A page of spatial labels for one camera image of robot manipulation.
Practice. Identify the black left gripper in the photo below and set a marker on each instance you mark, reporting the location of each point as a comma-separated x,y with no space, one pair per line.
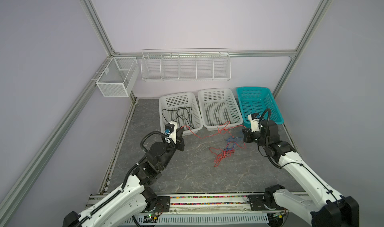
179,140

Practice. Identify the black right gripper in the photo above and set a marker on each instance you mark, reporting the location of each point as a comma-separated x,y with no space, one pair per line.
247,134

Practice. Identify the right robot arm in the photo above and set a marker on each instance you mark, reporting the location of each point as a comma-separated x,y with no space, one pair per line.
327,207

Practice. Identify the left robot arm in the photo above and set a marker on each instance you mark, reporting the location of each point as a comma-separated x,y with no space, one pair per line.
134,195

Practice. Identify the white plastic basket left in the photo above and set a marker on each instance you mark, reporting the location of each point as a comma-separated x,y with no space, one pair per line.
183,109

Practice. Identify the white plastic basket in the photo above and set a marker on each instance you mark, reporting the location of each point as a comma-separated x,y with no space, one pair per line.
219,109
183,109

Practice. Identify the teal plastic basket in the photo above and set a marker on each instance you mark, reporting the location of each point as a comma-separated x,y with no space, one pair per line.
256,100

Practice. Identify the white plastic basket middle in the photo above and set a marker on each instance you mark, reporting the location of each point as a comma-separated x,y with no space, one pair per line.
219,109

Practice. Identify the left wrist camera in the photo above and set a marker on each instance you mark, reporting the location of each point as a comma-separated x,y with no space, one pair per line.
171,132

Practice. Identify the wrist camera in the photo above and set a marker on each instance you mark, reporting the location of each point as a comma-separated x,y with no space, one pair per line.
254,119
171,132

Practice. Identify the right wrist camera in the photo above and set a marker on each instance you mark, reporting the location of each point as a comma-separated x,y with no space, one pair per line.
254,119

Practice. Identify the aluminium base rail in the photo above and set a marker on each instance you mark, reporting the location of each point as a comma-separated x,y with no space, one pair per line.
211,204

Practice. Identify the white wire wall rack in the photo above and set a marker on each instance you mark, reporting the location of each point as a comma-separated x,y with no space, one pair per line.
186,64

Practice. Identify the white slotted cable duct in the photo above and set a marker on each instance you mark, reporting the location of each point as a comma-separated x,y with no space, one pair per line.
204,219

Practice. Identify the white wire mesh box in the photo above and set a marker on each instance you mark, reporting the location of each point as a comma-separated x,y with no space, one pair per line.
118,77

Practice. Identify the aluminium frame corner post right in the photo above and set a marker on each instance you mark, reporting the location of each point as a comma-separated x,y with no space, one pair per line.
319,14

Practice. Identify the aluminium frame corner post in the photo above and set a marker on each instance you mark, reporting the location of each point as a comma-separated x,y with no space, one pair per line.
97,25
319,14

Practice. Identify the aluminium frame corner post left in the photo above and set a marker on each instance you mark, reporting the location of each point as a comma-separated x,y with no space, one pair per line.
97,25

